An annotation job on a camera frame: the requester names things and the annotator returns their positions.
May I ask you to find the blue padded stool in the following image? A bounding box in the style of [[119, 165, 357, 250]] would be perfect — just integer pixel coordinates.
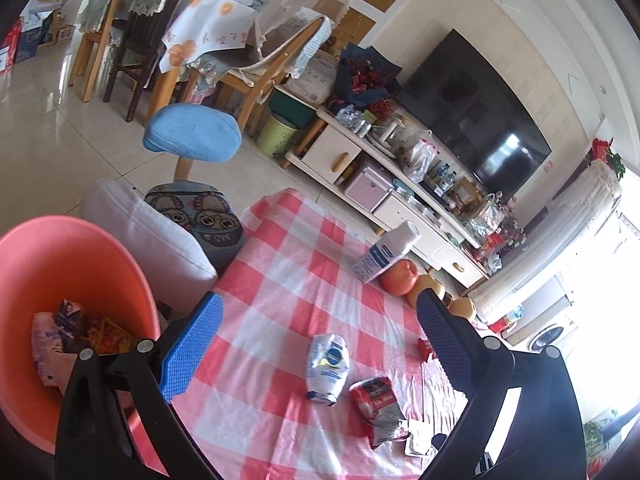
[[143, 103, 242, 181]]

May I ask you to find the blue cardboard box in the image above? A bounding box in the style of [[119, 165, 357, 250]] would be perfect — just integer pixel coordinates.
[[17, 10, 53, 61]]

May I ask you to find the pink plastic bin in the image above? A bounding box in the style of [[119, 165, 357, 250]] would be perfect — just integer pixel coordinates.
[[0, 215, 163, 456]]

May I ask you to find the white sack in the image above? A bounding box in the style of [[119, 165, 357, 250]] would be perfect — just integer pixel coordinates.
[[287, 50, 341, 103]]

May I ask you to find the white capped milk bottle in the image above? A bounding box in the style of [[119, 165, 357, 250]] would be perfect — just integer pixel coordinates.
[[351, 221, 422, 285]]

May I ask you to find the covered standing air conditioner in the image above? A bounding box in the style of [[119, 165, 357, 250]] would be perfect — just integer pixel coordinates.
[[520, 140, 626, 261]]

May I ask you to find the white blue-label plastic packet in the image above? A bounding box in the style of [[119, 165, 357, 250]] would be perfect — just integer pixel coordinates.
[[305, 332, 351, 407]]

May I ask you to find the red checked tablecloth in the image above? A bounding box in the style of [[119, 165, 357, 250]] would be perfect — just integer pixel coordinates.
[[125, 187, 496, 480]]

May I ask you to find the dark blue flower bouquet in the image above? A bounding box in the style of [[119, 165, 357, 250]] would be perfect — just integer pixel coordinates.
[[334, 42, 403, 106]]

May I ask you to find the small yellow pear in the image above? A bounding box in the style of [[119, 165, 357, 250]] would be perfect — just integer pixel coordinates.
[[446, 296, 477, 321]]

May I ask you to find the clear plastic bag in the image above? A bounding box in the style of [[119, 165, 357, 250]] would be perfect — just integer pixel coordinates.
[[397, 130, 438, 184]]

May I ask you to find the wooden dining chair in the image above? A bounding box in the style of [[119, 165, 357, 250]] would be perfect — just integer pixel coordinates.
[[150, 12, 333, 128], [67, 0, 128, 103]]

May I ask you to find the large yellow pear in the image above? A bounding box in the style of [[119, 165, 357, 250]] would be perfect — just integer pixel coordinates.
[[406, 274, 446, 311]]

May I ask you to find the white crumpled paper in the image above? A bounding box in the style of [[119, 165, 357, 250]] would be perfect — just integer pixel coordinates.
[[402, 419, 436, 457]]

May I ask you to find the white kettle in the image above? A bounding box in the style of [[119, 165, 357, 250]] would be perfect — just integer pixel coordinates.
[[367, 115, 408, 151]]

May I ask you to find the cartoon print cushion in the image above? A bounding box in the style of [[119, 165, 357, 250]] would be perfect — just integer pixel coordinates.
[[144, 181, 247, 266]]

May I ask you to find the pink storage box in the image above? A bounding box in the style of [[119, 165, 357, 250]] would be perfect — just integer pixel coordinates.
[[344, 155, 396, 213]]

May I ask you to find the black television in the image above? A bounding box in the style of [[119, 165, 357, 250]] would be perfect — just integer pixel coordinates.
[[395, 29, 552, 206]]

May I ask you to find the white cushion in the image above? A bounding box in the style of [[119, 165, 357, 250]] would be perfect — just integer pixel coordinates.
[[80, 178, 219, 311]]

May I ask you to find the light green bin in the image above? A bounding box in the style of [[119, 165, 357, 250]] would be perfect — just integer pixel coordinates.
[[256, 110, 301, 157]]

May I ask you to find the white washing machine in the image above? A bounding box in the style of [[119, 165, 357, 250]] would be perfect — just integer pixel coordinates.
[[522, 325, 568, 356]]

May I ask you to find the red apple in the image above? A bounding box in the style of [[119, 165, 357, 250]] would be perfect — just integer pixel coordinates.
[[382, 259, 420, 296]]

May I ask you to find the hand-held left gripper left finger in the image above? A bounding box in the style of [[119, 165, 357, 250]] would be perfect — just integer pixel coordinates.
[[54, 290, 225, 480]]

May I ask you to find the dining table orange-print cloth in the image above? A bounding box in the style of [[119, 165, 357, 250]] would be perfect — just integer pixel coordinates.
[[160, 0, 301, 111]]

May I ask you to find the dark green bin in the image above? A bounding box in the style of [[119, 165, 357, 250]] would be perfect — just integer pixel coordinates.
[[268, 87, 321, 128]]

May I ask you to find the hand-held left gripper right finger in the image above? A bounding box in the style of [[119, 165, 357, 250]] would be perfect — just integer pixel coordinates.
[[415, 289, 587, 480]]

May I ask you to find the dark wooden chair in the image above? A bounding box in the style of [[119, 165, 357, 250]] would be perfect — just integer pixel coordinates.
[[102, 5, 168, 123]]

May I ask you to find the white tv cabinet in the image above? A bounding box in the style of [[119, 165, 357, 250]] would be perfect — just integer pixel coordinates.
[[285, 105, 491, 296]]

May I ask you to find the red snack packet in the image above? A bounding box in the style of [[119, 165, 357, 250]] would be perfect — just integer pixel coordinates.
[[348, 376, 408, 450]]

